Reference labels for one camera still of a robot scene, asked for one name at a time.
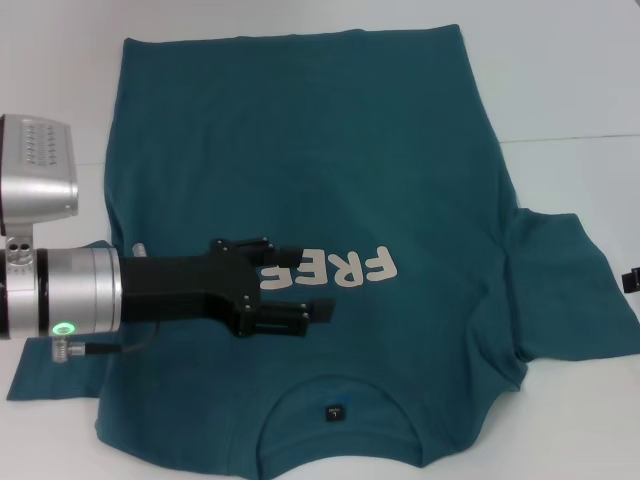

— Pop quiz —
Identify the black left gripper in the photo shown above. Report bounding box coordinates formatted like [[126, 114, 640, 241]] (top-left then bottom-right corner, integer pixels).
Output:
[[119, 237, 337, 340]]

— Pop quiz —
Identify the teal t-shirt with FREE print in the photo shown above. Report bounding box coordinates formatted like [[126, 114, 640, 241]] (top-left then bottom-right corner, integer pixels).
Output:
[[5, 23, 640, 480]]

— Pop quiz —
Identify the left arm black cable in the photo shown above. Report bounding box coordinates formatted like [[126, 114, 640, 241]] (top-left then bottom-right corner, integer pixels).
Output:
[[51, 319, 162, 362]]

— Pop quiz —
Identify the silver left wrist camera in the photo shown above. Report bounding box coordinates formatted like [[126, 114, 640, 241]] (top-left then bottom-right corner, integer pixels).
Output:
[[0, 113, 80, 251]]

